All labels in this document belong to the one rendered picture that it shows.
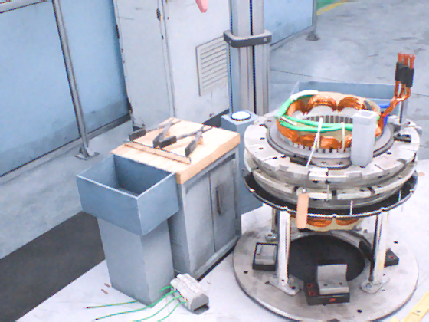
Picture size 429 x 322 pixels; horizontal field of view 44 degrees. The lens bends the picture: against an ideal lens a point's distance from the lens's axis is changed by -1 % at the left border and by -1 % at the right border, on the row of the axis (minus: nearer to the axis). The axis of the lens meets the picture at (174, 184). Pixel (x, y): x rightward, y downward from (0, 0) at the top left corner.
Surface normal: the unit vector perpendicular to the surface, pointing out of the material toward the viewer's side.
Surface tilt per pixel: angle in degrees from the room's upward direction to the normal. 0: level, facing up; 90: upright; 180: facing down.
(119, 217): 90
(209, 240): 90
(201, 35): 89
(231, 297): 0
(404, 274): 0
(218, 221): 90
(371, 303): 0
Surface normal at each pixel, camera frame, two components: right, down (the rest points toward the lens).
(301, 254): -0.10, -0.86
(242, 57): 0.18, 0.48
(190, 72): 0.74, 0.27
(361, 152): -0.65, 0.44
